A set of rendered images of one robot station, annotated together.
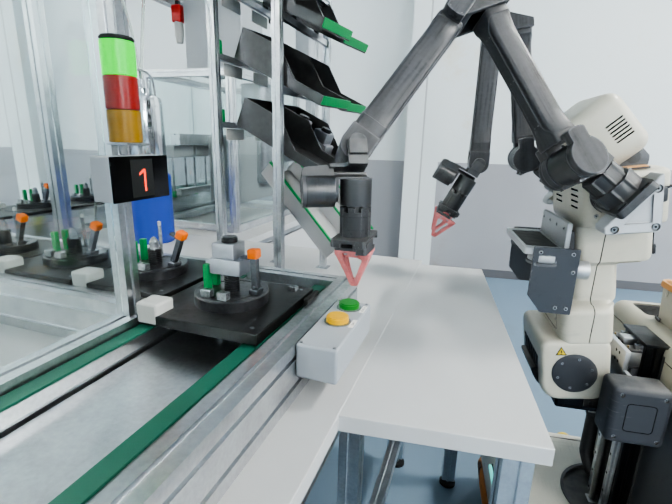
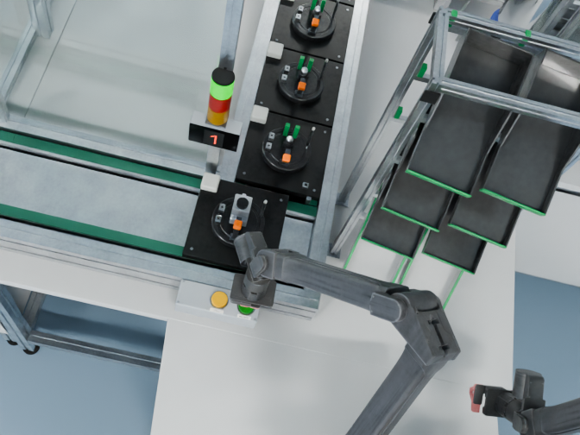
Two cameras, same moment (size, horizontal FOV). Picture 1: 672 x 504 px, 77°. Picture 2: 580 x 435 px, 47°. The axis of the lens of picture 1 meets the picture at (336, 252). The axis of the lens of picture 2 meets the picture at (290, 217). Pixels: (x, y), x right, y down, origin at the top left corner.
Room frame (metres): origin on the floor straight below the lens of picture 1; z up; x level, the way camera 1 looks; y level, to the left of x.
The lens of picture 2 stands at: (0.51, -0.52, 2.56)
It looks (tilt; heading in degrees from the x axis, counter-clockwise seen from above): 62 degrees down; 62
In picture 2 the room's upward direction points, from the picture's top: 22 degrees clockwise
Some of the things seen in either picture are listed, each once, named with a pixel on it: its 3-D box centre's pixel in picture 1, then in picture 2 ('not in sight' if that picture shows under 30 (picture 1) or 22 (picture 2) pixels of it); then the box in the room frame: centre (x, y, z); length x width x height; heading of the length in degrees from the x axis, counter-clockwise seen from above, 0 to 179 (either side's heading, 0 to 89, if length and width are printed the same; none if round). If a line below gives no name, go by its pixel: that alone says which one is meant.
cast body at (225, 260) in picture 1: (225, 253); (242, 204); (0.77, 0.21, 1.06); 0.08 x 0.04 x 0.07; 72
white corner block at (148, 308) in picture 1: (155, 309); (210, 183); (0.70, 0.32, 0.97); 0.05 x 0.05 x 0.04; 71
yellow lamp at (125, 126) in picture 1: (125, 126); (218, 110); (0.70, 0.34, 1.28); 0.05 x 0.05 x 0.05
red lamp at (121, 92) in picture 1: (121, 93); (220, 97); (0.70, 0.34, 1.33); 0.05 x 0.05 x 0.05
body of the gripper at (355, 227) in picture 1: (355, 224); (254, 286); (0.76, -0.03, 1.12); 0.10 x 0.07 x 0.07; 163
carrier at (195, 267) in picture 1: (154, 253); (288, 143); (0.92, 0.41, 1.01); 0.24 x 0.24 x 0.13; 71
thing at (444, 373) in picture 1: (360, 311); (334, 324); (1.02, -0.07, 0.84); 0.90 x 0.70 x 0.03; 168
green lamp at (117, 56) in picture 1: (118, 58); (222, 84); (0.70, 0.34, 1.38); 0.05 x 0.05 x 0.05
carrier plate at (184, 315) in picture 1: (232, 303); (237, 224); (0.76, 0.20, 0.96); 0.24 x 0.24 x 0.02; 71
